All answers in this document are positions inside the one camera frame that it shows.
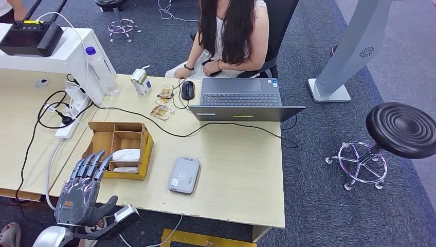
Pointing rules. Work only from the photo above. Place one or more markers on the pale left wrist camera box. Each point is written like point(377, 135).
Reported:
point(126, 214)

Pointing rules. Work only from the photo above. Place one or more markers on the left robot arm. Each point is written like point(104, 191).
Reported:
point(51, 237)

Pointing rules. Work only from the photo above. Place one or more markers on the white printed sandal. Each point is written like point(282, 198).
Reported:
point(89, 242)

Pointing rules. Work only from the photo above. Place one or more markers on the grey card reader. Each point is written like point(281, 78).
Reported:
point(184, 175)

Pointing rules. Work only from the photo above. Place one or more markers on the black remote controller with antennas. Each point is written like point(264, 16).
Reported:
point(30, 39)

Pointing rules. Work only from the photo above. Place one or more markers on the clear bottle with blue cap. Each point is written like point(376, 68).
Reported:
point(101, 71)

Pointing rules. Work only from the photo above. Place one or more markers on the small milk carton with straw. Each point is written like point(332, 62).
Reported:
point(140, 83)

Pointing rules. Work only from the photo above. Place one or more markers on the black office chair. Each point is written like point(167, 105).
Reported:
point(277, 27)

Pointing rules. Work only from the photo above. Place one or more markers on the wooden compartment box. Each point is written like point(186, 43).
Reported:
point(126, 136)

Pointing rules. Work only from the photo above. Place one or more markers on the white folded item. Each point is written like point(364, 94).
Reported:
point(125, 169)
point(126, 155)

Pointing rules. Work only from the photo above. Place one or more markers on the silver kiosk stand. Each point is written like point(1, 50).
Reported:
point(354, 46)

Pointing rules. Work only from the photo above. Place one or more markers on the person's right forearm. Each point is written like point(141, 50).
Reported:
point(196, 54)

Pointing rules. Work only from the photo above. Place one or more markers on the picture card with white border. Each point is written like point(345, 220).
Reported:
point(162, 113)

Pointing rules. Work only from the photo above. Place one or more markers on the standing person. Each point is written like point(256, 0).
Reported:
point(10, 8)

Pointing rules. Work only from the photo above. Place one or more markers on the person's left hand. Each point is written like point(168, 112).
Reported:
point(212, 67)

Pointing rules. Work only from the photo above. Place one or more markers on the white desk shelf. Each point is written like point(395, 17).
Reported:
point(73, 56)

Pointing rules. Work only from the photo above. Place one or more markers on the person's left forearm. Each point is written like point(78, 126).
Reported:
point(242, 64)

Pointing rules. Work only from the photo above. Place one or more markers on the small black chrome stool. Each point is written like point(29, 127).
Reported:
point(109, 2)

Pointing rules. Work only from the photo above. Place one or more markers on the large black round stool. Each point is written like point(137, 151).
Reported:
point(402, 129)

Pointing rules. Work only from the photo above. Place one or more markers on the person's right hand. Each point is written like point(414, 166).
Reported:
point(184, 73)

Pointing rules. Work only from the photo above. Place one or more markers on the person's foot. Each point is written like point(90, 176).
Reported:
point(9, 235)

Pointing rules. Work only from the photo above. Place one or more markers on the black phone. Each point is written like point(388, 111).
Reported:
point(206, 62)

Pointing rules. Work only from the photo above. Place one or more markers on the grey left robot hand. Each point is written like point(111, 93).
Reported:
point(78, 204)

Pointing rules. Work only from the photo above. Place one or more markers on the white power strip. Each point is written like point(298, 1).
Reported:
point(66, 131)

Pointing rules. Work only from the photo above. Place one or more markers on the grey open laptop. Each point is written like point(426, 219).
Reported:
point(242, 96)

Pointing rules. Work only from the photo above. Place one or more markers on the brown picture ID card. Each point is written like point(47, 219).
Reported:
point(167, 92)

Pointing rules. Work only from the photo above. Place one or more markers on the black computer mouse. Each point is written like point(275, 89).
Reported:
point(188, 90)

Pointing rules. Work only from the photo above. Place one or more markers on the yellow green picture card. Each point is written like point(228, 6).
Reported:
point(162, 102)

